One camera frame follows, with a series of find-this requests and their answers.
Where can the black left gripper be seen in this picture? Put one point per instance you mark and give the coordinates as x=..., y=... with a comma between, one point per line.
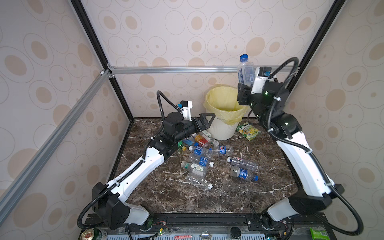
x=203, y=125

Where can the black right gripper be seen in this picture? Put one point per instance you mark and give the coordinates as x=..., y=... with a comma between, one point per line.
x=244, y=93

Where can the clear bottle blue cap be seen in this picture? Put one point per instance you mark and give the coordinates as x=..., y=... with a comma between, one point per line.
x=246, y=71
x=243, y=174

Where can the Fiji water bottle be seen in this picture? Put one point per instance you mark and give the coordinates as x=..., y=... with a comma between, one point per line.
x=189, y=141

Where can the green soda bottle yellow cap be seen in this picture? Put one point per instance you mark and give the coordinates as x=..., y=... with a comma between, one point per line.
x=182, y=147

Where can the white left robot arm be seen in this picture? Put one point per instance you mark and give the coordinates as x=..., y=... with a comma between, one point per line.
x=110, y=200

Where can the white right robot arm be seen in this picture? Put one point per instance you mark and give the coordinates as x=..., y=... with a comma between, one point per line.
x=315, y=190

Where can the white ribbed waste bin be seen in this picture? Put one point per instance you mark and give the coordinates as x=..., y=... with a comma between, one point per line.
x=222, y=131

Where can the clear square bottle green label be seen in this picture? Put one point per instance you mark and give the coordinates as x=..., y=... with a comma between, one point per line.
x=210, y=138

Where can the orange juice bottle red label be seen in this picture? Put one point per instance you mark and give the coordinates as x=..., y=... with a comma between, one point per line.
x=200, y=140

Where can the blue label bottle white cap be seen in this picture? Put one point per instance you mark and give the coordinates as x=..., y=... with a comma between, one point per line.
x=202, y=152

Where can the soda water bottle blue label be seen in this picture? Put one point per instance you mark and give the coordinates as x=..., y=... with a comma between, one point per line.
x=201, y=160

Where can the Pepsi label clear bottle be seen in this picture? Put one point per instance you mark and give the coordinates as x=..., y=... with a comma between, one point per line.
x=226, y=150

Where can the green Fox's candy bag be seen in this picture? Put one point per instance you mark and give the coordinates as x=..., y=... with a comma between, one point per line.
x=248, y=131

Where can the clear bottle green band label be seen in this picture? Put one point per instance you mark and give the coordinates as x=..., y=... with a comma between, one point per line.
x=194, y=169

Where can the clear bottle dark label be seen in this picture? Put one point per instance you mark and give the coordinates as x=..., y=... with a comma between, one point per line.
x=241, y=163

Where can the crumpled clear plastic bottle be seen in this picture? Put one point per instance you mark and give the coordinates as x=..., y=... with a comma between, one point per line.
x=199, y=183

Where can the green beer can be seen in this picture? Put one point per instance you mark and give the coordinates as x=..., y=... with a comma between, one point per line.
x=93, y=234

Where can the green packet bottom right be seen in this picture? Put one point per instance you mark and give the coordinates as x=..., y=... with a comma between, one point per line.
x=319, y=234

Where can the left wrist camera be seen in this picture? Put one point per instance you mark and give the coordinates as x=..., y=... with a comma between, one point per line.
x=185, y=108

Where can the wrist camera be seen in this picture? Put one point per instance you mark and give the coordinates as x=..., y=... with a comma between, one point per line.
x=261, y=76
x=185, y=108

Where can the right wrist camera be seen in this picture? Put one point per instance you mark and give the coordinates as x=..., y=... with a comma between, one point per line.
x=261, y=76

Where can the horizontal aluminium rail back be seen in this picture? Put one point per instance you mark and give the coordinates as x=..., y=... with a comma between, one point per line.
x=173, y=70

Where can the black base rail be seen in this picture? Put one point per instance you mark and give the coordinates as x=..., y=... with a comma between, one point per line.
x=228, y=226

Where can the black right corner post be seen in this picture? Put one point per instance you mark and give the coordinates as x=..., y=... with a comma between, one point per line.
x=321, y=33

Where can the black corner frame post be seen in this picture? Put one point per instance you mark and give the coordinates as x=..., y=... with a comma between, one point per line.
x=96, y=44

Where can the diagonal aluminium rail left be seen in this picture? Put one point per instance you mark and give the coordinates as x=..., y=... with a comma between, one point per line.
x=21, y=184

